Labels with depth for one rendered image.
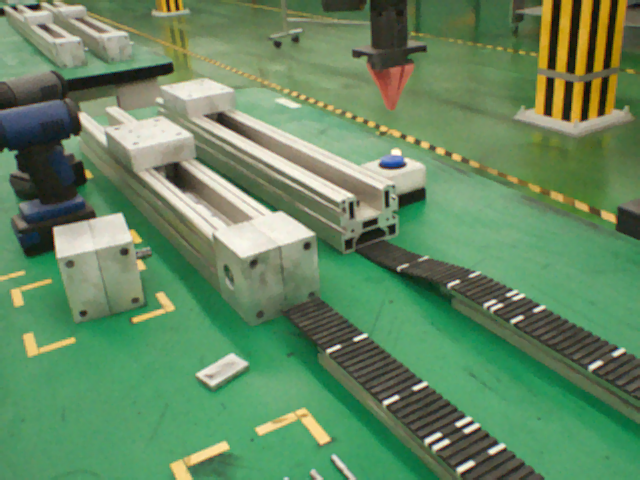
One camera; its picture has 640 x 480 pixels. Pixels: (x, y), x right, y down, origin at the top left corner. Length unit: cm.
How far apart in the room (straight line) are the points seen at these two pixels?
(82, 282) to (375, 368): 39
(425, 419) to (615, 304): 34
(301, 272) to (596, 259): 40
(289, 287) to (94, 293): 25
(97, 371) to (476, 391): 41
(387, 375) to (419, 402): 5
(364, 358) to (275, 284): 17
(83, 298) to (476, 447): 52
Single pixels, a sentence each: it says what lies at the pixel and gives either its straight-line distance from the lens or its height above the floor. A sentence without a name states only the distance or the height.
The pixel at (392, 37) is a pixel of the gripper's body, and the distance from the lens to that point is 103.
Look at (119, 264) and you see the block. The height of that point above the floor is 85.
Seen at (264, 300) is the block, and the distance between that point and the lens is 80.
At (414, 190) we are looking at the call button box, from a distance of 111.
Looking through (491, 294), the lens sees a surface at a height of 82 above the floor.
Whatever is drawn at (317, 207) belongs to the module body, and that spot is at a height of 83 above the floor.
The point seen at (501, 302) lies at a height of 81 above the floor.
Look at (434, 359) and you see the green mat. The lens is 74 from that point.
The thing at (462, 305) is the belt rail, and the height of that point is 79.
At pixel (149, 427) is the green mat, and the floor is 78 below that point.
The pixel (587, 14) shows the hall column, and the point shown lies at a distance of 401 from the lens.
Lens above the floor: 122
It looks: 26 degrees down
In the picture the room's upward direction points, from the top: 5 degrees counter-clockwise
